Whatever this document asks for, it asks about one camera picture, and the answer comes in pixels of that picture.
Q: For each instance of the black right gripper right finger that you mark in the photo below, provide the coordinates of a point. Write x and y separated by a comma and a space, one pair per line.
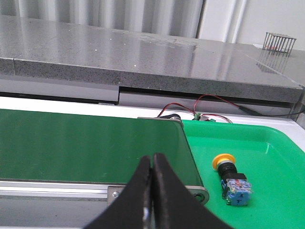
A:
173, 204

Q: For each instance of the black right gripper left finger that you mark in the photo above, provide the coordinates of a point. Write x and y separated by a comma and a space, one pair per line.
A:
132, 208

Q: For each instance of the yellow push button switch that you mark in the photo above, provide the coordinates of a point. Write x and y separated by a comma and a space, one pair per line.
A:
237, 189

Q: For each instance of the green terminal connector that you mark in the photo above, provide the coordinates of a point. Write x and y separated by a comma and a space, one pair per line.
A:
204, 118

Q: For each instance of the green plastic tray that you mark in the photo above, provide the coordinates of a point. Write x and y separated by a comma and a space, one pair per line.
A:
272, 163

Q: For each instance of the green conveyor belt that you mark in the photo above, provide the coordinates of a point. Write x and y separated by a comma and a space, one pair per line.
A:
95, 148

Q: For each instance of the grey stone countertop slab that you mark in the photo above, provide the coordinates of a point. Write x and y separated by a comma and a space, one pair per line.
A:
87, 54

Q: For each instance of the aluminium conveyor frame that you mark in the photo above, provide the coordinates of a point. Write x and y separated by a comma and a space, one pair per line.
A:
71, 192

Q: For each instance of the white corrugated wall panel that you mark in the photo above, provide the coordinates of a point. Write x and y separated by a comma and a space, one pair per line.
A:
166, 17

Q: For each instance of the small wire rack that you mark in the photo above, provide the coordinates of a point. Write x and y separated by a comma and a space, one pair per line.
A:
277, 42

